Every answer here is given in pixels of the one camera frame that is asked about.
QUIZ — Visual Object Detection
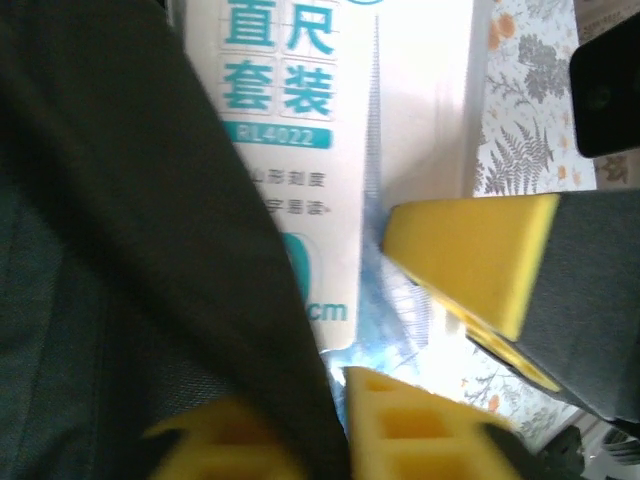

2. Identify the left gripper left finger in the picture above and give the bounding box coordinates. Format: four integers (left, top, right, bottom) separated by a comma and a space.
143, 398, 312, 480

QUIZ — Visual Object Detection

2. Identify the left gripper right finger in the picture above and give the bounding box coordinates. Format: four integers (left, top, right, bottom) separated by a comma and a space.
343, 367, 532, 480

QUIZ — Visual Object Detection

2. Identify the white ruler set package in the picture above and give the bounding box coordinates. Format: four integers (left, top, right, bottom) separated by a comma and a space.
169, 0, 489, 381

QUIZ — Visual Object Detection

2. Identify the black backpack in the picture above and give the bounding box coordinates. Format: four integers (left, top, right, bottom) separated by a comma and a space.
0, 0, 351, 480

